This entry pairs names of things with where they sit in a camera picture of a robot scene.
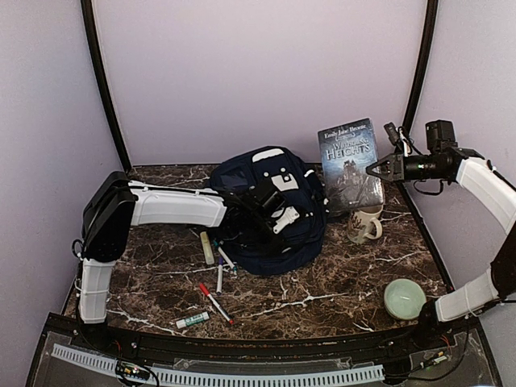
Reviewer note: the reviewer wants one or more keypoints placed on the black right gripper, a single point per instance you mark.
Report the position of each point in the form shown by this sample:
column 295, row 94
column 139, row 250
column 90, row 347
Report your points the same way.
column 397, row 167

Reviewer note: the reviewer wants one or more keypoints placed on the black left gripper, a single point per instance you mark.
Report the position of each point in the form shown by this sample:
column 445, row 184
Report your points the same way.
column 269, row 246

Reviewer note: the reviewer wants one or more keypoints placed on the dark Wuthering Heights book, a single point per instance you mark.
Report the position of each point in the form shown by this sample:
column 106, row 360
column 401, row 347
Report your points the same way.
column 346, row 151

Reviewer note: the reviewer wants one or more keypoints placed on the teal capped white marker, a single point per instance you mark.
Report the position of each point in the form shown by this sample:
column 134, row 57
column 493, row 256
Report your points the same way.
column 225, row 257

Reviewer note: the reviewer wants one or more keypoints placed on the purple capped white marker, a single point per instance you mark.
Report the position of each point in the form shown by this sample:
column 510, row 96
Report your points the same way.
column 219, row 286

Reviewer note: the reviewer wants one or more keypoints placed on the yellow highlighter pen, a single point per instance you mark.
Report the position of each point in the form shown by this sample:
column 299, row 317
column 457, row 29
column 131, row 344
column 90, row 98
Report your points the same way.
column 207, row 249

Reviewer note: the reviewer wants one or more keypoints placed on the navy blue student backpack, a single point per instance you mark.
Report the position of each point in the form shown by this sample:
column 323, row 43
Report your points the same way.
column 290, row 238

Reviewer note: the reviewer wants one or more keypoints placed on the red capped white marker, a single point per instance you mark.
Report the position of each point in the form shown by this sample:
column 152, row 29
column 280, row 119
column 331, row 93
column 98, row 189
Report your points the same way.
column 215, row 303

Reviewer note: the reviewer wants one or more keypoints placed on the green white glue stick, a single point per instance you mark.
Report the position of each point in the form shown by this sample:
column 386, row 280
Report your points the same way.
column 192, row 320

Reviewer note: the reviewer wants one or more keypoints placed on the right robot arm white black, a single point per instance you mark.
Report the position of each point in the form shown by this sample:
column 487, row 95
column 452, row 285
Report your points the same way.
column 451, row 164

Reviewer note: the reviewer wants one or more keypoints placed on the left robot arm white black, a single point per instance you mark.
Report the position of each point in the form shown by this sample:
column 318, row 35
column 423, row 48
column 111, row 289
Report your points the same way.
column 120, row 204

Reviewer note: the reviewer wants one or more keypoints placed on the cream floral ceramic mug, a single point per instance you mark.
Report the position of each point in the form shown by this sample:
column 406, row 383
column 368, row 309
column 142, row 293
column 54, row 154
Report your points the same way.
column 365, row 225

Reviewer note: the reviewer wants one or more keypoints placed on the pale green ceramic bowl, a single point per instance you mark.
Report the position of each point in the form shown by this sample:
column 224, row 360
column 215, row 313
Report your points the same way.
column 404, row 299

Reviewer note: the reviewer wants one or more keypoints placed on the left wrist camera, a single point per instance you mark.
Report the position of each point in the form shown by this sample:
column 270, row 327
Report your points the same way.
column 287, row 217

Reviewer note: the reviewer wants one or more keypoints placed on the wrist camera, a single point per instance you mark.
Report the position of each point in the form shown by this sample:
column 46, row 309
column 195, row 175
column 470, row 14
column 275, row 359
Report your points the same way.
column 399, row 139
column 287, row 217

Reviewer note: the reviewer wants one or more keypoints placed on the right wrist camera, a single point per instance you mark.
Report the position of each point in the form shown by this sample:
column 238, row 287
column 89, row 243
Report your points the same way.
column 399, row 139

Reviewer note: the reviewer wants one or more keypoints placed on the right black frame post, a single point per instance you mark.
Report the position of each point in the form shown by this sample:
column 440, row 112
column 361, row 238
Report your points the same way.
column 428, row 30

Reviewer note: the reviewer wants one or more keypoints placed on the black frame post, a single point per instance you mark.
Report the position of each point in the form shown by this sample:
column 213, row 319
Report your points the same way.
column 428, row 30
column 91, row 32

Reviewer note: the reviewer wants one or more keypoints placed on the white slotted cable duct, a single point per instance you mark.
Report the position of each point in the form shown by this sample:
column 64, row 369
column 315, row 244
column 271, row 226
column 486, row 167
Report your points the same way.
column 199, row 373

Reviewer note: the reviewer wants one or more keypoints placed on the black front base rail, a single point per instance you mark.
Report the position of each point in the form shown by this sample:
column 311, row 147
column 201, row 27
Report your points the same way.
column 459, row 357

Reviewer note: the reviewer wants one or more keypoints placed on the left black frame post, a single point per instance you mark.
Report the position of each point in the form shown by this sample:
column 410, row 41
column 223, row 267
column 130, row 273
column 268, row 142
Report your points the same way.
column 91, row 32

